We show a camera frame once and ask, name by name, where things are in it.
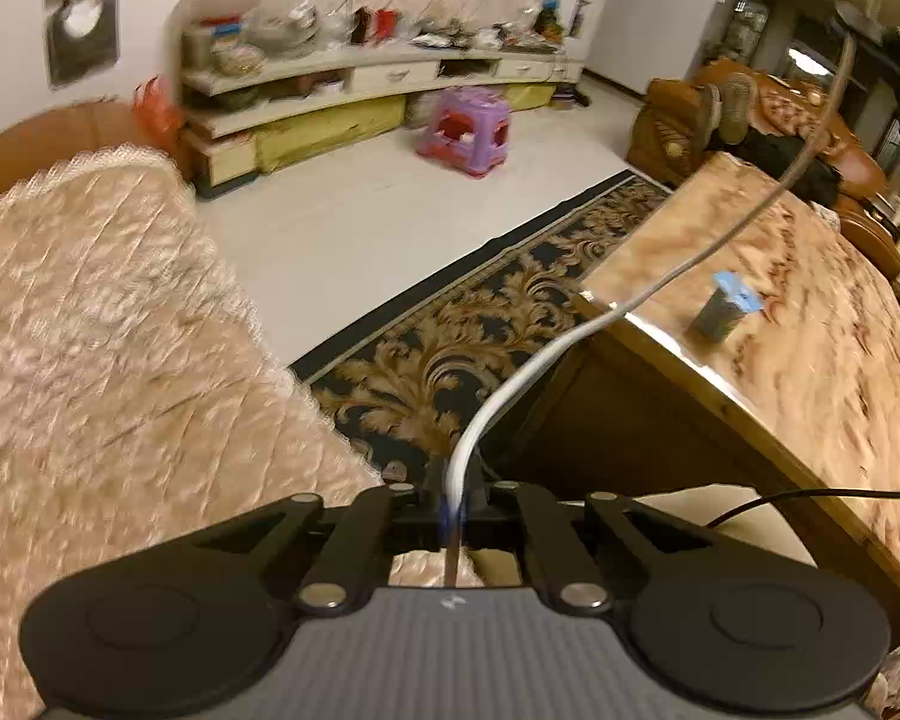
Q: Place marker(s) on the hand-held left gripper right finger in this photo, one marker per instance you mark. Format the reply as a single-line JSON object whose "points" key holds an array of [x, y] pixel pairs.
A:
{"points": [[476, 499]]}

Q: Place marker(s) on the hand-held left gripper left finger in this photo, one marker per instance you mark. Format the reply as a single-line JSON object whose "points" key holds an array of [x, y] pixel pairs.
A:
{"points": [[435, 499]]}

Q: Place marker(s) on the white shoelace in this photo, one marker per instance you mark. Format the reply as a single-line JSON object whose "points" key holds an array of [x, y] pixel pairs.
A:
{"points": [[540, 356]]}

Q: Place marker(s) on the black and gold patterned rug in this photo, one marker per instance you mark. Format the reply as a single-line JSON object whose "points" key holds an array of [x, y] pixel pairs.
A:
{"points": [[435, 345]]}

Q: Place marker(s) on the person's beige pants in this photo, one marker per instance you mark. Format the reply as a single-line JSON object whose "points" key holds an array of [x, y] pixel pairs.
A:
{"points": [[720, 532]]}

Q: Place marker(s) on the grey box with blue lid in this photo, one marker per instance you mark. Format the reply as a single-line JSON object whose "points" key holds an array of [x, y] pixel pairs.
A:
{"points": [[720, 315]]}

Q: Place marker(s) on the beige quilted sofa cover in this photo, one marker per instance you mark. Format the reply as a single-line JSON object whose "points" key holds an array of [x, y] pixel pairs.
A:
{"points": [[120, 352]]}

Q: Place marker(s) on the marble coffee table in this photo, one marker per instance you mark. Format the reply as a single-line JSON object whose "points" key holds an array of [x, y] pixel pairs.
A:
{"points": [[795, 360]]}

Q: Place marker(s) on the purple plastic stool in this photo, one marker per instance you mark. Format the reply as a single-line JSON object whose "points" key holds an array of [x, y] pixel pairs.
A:
{"points": [[465, 127]]}

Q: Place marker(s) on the white and yellow cabinet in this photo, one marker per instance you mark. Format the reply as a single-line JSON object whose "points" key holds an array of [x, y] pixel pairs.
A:
{"points": [[307, 127]]}

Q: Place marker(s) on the brown leather sofa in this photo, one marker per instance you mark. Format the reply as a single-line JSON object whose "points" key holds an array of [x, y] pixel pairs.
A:
{"points": [[667, 135], [60, 135]]}

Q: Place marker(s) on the brown leather armchair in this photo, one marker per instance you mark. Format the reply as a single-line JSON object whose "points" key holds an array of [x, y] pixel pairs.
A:
{"points": [[870, 247]]}

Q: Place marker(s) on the orange plastic bag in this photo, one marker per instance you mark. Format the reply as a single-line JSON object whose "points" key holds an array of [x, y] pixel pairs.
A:
{"points": [[157, 109]]}

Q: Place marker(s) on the clear plastic container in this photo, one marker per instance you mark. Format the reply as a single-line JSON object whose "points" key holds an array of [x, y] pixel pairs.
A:
{"points": [[217, 30]]}

